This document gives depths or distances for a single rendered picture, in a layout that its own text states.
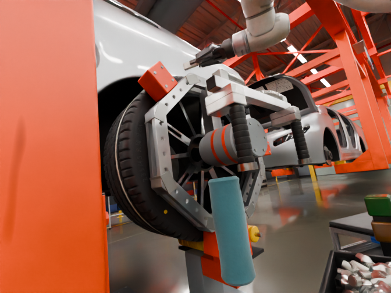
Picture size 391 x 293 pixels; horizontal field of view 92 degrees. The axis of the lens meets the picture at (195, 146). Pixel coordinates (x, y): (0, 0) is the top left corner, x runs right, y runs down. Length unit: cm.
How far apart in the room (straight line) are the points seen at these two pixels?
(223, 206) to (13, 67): 46
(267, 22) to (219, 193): 63
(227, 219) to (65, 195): 36
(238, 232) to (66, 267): 37
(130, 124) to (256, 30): 57
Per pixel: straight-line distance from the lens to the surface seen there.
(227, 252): 54
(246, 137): 43
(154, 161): 56
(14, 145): 30
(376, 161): 414
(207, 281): 87
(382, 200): 55
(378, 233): 56
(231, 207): 51
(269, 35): 85
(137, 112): 63
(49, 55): 35
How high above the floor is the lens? 74
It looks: 10 degrees up
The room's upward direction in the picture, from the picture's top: 8 degrees counter-clockwise
